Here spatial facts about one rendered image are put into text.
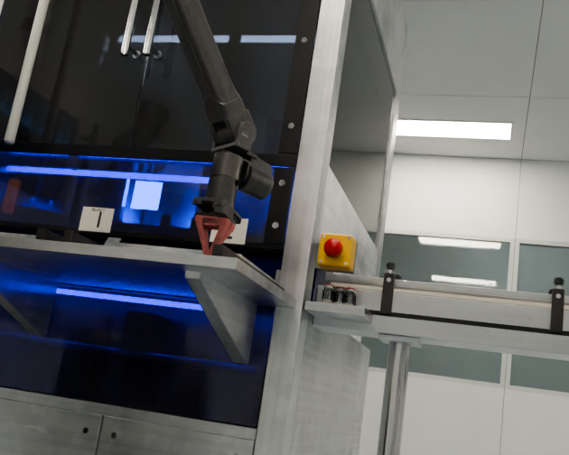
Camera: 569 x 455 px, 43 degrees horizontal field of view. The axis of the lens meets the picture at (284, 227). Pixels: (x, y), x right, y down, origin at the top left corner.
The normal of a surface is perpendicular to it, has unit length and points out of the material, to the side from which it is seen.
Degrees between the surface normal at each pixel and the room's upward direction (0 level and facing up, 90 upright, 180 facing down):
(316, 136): 90
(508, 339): 90
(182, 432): 90
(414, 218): 90
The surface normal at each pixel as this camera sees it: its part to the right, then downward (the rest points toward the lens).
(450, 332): -0.26, -0.26
